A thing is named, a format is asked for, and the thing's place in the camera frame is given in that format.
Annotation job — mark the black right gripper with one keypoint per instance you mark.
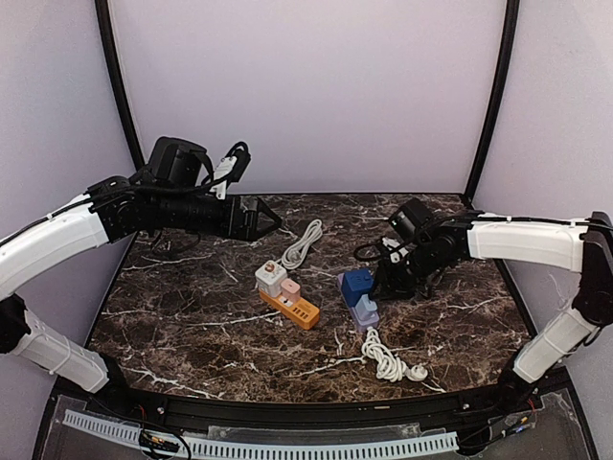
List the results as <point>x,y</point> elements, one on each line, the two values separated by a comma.
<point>391,289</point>

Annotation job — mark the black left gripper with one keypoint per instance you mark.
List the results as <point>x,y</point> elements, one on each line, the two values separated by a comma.
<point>248,218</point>

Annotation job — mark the light blue wall charger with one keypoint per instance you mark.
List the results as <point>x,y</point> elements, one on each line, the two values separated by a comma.
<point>366,309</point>

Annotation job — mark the purple power strip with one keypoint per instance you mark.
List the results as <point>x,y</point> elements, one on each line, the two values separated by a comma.
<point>360,327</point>

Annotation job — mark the blue cube socket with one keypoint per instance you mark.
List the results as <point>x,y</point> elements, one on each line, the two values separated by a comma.
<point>355,284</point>

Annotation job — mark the white cube socket adapter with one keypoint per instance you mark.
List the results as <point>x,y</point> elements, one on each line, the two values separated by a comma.
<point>269,278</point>

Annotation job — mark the pink wall charger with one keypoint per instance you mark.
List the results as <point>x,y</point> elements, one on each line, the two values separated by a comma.
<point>291,290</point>

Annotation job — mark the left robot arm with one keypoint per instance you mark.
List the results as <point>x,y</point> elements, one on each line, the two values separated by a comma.
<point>179,187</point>

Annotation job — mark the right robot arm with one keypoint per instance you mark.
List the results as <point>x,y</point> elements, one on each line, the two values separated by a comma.
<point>429,244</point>

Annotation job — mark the orange power strip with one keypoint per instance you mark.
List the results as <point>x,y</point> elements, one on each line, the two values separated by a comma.
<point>301,312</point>

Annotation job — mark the small circuit board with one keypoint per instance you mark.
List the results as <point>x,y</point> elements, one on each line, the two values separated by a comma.
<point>156,443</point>

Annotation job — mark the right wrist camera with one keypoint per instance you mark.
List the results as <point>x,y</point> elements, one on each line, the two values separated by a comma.
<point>394,249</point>

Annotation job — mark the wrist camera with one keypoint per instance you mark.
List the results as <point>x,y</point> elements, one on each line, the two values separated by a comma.
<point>394,249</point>
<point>230,169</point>

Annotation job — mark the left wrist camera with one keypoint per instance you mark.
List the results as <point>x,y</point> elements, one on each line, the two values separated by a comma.
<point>230,169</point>

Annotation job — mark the white slotted cable duct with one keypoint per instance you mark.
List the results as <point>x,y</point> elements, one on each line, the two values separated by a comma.
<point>246,443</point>

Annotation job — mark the black front rail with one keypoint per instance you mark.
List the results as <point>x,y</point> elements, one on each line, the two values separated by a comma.
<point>462,408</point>

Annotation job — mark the left black frame post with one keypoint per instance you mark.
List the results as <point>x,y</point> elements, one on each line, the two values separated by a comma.
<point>115,76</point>

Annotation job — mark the black frame post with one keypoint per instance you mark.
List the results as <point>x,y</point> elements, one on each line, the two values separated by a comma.
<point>115,76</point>
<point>495,99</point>

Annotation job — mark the right black frame post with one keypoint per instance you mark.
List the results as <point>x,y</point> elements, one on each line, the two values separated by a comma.
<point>495,99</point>

